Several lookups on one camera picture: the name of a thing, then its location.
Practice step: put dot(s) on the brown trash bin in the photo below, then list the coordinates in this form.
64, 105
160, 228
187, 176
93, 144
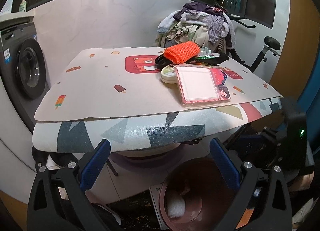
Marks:
202, 196

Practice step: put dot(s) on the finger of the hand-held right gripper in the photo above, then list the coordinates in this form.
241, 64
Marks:
272, 134

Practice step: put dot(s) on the black white shoe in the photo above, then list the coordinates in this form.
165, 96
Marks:
110, 214

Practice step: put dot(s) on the white slipper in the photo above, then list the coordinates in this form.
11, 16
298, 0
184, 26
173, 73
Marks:
306, 209

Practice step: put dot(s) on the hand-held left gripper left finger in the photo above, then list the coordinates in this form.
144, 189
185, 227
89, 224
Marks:
96, 163

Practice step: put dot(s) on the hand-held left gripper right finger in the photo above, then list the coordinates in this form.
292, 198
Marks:
225, 164

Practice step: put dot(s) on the pink flat case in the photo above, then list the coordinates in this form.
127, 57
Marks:
200, 84

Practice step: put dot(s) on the grey washing machine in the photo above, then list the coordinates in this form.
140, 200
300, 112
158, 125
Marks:
22, 70

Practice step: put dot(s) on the pile of clothes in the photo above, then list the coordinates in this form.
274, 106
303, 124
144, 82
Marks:
195, 25

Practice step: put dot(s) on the green soap bottle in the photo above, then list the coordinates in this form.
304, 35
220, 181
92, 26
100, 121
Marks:
23, 5

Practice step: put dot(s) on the white foam net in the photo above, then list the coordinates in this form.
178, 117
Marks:
176, 206

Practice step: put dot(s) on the black cloth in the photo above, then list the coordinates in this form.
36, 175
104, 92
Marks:
221, 57

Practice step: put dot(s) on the table with patterned mats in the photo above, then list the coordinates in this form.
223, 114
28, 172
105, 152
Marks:
105, 90

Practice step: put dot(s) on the person's right hand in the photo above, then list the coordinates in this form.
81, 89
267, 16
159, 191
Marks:
306, 181

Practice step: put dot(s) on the silver wrapper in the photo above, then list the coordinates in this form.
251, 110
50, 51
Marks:
205, 51

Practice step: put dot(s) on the green wrapper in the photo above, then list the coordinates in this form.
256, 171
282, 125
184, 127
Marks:
206, 57

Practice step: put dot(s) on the black exercise bike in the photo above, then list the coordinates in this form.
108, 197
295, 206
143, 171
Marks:
260, 58

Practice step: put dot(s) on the white perforated basket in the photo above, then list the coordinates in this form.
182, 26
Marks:
6, 5

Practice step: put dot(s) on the geometric pattern foam mat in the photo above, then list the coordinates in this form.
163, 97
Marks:
140, 130

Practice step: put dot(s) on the black hair bands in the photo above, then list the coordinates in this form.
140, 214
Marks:
161, 62

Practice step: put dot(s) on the white counter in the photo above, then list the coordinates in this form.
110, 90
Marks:
15, 17

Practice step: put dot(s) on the round cream tin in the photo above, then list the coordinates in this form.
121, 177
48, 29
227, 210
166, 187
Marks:
168, 74

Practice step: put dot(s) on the orange foam net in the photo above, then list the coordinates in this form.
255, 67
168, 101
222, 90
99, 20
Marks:
181, 52

